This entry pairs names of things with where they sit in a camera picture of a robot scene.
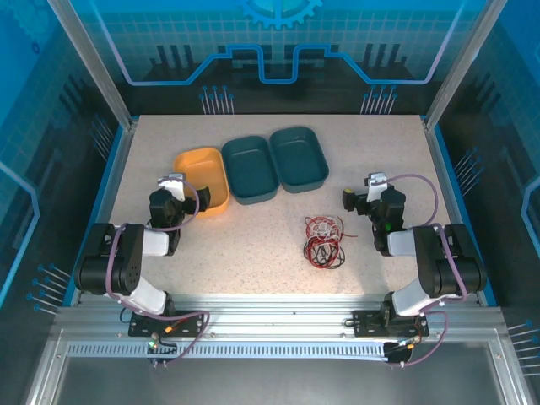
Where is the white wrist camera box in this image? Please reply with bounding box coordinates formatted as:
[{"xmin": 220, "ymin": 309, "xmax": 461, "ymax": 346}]
[
  {"xmin": 364, "ymin": 171, "xmax": 389, "ymax": 203},
  {"xmin": 157, "ymin": 172, "xmax": 187, "ymax": 202}
]

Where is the red cable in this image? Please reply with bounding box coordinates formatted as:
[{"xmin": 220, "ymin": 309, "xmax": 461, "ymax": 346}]
[
  {"xmin": 303, "ymin": 234, "xmax": 345, "ymax": 270},
  {"xmin": 302, "ymin": 214, "xmax": 359, "ymax": 241}
]

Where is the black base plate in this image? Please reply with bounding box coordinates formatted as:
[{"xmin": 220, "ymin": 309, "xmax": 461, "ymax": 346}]
[
  {"xmin": 352, "ymin": 310, "xmax": 429, "ymax": 338},
  {"xmin": 128, "ymin": 310, "xmax": 208, "ymax": 338}
]

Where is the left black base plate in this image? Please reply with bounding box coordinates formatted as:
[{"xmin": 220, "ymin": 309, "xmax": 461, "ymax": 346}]
[{"xmin": 128, "ymin": 310, "xmax": 208, "ymax": 338}]

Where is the steel lower panel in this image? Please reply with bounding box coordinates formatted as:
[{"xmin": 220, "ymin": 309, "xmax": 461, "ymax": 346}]
[{"xmin": 24, "ymin": 337, "xmax": 537, "ymax": 405}]

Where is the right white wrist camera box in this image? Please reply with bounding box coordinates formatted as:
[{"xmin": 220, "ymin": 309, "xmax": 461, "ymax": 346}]
[{"xmin": 364, "ymin": 171, "xmax": 389, "ymax": 203}]

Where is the orange plastic bin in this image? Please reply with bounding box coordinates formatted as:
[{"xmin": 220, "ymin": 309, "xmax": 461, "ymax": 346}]
[{"xmin": 172, "ymin": 146, "xmax": 231, "ymax": 219}]

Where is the aluminium frame post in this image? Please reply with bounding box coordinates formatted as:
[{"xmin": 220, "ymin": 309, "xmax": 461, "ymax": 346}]
[
  {"xmin": 46, "ymin": 0, "xmax": 138, "ymax": 130},
  {"xmin": 424, "ymin": 0, "xmax": 507, "ymax": 132}
]

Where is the teal plastic bin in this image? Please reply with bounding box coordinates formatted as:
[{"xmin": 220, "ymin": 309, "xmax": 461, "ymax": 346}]
[
  {"xmin": 221, "ymin": 134, "xmax": 280, "ymax": 207},
  {"xmin": 268, "ymin": 125, "xmax": 330, "ymax": 195}
]

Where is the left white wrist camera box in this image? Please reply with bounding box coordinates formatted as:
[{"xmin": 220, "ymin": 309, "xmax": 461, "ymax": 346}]
[{"xmin": 157, "ymin": 172, "xmax": 187, "ymax": 202}]

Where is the black cable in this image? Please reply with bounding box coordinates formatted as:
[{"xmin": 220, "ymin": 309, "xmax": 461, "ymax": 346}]
[{"xmin": 301, "ymin": 235, "xmax": 346, "ymax": 270}]

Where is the aluminium side rail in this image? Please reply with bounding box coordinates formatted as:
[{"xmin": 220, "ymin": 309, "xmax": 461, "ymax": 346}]
[
  {"xmin": 421, "ymin": 117, "xmax": 493, "ymax": 305},
  {"xmin": 69, "ymin": 119, "xmax": 140, "ymax": 305}
]

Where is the slotted grey cable duct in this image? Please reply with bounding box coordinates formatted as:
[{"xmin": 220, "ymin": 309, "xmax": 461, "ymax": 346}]
[{"xmin": 66, "ymin": 342, "xmax": 392, "ymax": 359}]

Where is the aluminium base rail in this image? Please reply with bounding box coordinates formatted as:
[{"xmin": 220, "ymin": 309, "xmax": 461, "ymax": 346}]
[{"xmin": 54, "ymin": 293, "xmax": 505, "ymax": 343}]

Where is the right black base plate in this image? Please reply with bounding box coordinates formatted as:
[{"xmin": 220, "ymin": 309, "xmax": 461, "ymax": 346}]
[{"xmin": 352, "ymin": 310, "xmax": 429, "ymax": 338}]

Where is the black connector hub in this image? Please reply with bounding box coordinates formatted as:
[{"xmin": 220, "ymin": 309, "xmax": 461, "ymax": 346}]
[
  {"xmin": 145, "ymin": 337, "xmax": 179, "ymax": 369},
  {"xmin": 384, "ymin": 337, "xmax": 424, "ymax": 368}
]

